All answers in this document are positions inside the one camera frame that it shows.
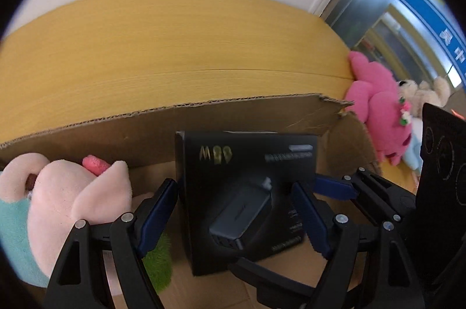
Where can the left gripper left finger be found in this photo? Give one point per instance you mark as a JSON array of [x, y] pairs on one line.
[[79, 277]]

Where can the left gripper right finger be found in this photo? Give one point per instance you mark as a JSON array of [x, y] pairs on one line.
[[339, 240]]

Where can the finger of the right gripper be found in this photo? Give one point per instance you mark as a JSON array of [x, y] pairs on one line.
[[336, 189], [274, 290]]

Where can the pink teal plush toy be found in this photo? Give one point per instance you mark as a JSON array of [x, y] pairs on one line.
[[42, 200]]

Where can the black charger box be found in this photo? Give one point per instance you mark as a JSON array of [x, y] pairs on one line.
[[235, 194]]

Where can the light blue plush toy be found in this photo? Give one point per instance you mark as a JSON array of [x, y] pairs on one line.
[[412, 157]]

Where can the beige plush bear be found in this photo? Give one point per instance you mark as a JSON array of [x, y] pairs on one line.
[[420, 94]]

